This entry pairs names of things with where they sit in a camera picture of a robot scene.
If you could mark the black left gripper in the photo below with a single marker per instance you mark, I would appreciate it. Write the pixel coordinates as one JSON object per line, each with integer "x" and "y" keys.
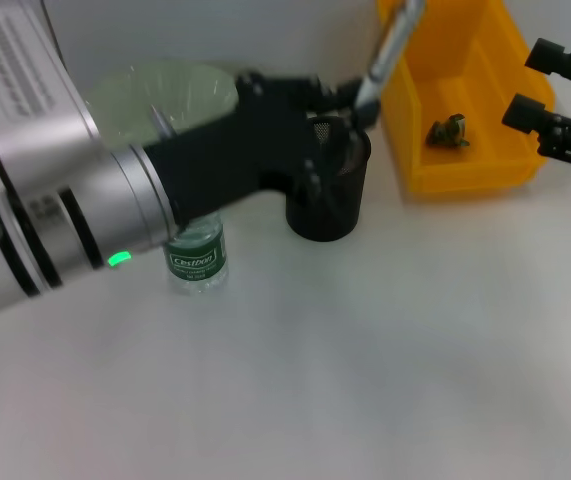
{"x": 235, "y": 160}

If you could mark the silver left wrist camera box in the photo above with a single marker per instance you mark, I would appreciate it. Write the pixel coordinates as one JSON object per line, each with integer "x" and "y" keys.
{"x": 15, "y": 75}

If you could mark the clear green-label water bottle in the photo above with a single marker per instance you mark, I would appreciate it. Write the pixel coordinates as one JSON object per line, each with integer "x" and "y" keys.
{"x": 195, "y": 262}

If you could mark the pale green glass fruit bowl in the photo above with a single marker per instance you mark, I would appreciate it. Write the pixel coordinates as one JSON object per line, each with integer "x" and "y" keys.
{"x": 190, "y": 90}

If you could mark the grey white ballpoint pen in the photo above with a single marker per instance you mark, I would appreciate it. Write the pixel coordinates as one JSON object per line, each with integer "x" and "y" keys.
{"x": 390, "y": 50}

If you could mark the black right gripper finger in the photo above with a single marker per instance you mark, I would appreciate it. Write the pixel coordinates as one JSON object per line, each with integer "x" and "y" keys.
{"x": 525, "y": 115}
{"x": 550, "y": 57}

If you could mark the black mesh pen holder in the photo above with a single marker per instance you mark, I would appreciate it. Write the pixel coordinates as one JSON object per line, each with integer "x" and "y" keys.
{"x": 325, "y": 220}

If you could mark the yellow plastic bin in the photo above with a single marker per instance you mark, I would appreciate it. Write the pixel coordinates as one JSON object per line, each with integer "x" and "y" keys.
{"x": 465, "y": 170}

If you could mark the green plastic wrapper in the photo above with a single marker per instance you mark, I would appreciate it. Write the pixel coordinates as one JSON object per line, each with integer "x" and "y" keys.
{"x": 447, "y": 132}

